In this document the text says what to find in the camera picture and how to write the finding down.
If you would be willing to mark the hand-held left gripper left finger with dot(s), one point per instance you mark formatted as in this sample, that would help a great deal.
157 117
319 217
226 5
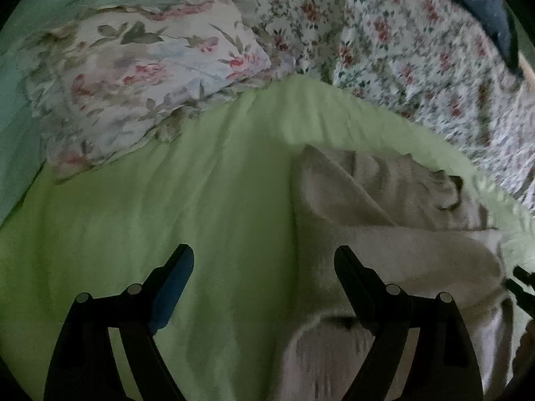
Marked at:
175 284

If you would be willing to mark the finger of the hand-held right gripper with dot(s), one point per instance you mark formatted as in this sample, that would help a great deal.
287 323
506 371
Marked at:
522 286

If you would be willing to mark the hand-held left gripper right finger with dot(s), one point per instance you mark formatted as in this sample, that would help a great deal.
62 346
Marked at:
355 288

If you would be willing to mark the beige small garment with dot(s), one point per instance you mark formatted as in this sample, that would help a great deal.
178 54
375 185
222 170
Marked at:
376 234

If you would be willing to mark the light green bed sheet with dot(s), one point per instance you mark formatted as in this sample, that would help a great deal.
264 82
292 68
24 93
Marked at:
167 217

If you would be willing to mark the floral pillow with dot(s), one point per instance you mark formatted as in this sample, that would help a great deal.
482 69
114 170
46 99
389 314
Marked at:
138 71

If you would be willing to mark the small-flower print quilt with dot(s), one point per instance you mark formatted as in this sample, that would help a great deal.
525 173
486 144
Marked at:
397 50

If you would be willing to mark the dark blue cloth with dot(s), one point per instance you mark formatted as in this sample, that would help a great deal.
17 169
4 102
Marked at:
485 4

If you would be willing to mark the teal green cloth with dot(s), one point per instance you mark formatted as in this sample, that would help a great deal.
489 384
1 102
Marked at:
50 8

